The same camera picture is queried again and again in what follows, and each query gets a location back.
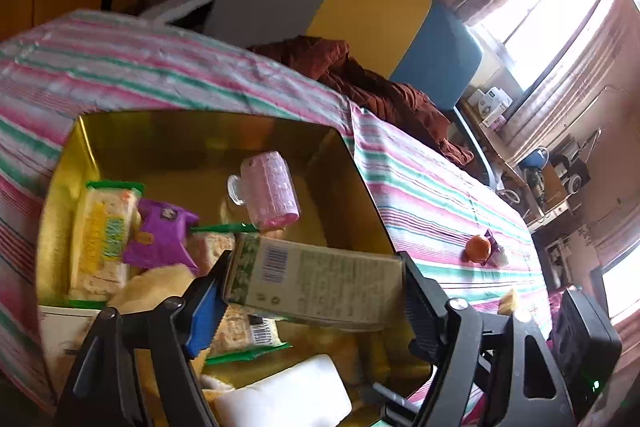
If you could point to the white carton box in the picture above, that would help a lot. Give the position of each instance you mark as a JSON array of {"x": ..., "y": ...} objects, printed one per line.
[{"x": 492, "y": 102}]

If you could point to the striped tablecloth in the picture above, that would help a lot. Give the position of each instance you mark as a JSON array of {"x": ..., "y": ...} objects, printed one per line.
[{"x": 425, "y": 187}]

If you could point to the wooden side desk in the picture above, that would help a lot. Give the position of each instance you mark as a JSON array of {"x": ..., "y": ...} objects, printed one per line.
[{"x": 500, "y": 152}]

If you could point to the pink textured cup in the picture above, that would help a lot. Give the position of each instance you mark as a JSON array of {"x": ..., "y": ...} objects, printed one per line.
[{"x": 270, "y": 192}]

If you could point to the small pink box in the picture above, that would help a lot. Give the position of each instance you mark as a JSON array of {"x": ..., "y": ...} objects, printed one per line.
[{"x": 492, "y": 122}]

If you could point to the small window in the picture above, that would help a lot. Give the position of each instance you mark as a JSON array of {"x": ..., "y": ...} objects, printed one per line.
[{"x": 622, "y": 287}]

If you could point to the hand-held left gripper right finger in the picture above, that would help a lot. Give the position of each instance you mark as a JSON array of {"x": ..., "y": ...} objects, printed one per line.
[{"x": 420, "y": 317}]

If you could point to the gold box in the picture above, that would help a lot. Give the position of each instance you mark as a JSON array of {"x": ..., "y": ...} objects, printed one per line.
[{"x": 175, "y": 142}]

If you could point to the yellow sponge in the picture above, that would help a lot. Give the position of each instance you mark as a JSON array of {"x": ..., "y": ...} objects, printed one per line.
[{"x": 509, "y": 302}]

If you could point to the clear cracker packet green edges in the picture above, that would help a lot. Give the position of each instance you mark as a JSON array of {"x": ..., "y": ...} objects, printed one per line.
[{"x": 240, "y": 337}]

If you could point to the purple snack packet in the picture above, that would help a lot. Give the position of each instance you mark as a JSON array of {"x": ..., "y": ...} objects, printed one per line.
[
  {"x": 160, "y": 232},
  {"x": 492, "y": 241}
]

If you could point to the brown cloth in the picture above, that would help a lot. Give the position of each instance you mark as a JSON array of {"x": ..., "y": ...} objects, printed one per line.
[{"x": 390, "y": 102}]

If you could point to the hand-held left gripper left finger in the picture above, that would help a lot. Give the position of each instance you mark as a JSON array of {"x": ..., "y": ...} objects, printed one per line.
[{"x": 202, "y": 322}]

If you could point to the grey yellow blue chair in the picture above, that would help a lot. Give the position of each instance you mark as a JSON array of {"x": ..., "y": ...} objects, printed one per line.
[{"x": 370, "y": 2}]

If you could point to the small beige box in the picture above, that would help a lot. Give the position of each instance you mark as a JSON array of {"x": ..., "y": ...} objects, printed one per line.
[{"x": 60, "y": 332}]

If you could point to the yellow print cracker packet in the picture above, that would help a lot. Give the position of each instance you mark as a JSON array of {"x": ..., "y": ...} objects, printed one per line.
[{"x": 97, "y": 242}]

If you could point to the orange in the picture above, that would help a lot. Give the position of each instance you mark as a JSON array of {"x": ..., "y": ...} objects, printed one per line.
[{"x": 477, "y": 248}]

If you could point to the white block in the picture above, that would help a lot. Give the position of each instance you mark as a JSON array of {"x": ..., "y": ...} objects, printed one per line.
[{"x": 285, "y": 389}]

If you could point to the pink striped curtain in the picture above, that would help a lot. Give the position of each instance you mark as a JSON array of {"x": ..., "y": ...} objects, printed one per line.
[{"x": 590, "y": 82}]

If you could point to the white plastic bag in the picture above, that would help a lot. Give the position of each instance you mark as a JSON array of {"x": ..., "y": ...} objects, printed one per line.
[{"x": 500, "y": 258}]

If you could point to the green carton box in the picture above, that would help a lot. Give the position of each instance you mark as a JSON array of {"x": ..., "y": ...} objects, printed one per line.
[{"x": 325, "y": 282}]

